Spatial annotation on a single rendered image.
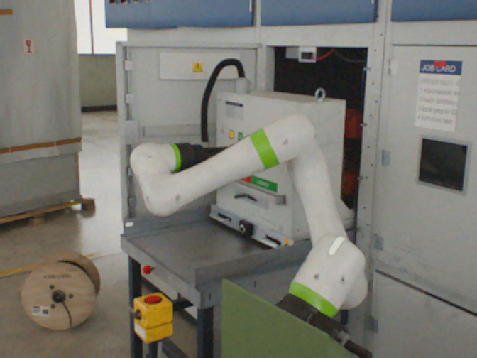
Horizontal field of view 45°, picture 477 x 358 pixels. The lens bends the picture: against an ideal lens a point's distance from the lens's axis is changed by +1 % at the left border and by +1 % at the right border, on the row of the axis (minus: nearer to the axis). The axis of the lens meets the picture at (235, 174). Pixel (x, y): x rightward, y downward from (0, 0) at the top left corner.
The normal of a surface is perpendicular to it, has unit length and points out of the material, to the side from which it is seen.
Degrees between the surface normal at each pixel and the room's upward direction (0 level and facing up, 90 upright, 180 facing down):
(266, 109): 90
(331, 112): 90
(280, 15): 90
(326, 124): 90
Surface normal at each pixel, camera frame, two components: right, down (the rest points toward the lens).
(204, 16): -0.63, 0.17
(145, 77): 0.38, 0.22
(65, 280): 0.09, 0.22
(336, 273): 0.20, -0.18
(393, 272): -0.83, 0.11
